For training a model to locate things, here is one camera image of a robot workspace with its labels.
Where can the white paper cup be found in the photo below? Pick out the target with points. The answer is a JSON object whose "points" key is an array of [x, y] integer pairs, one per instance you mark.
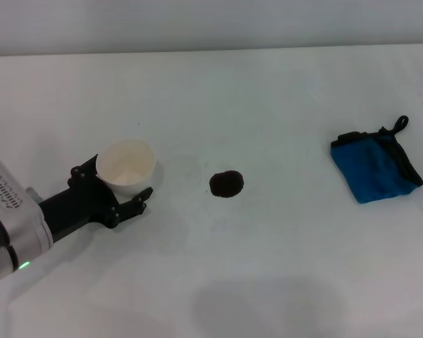
{"points": [[127, 165]]}

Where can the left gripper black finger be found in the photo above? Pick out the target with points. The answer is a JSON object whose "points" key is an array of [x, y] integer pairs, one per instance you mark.
{"points": [[134, 206], [82, 172]]}

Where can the dark brown round lump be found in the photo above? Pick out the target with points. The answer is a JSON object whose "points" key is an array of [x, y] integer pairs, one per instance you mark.
{"points": [[226, 184]]}

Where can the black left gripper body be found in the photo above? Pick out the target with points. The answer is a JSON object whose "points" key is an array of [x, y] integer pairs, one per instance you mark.
{"points": [[81, 206]]}

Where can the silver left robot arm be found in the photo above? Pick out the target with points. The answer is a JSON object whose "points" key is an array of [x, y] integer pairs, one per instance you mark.
{"points": [[10, 218]]}

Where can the silver connector plug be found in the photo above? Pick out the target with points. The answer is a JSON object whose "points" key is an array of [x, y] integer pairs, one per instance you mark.
{"points": [[33, 195]]}

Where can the blue rag with black trim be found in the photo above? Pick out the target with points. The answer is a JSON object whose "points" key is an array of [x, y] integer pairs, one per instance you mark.
{"points": [[368, 169]]}

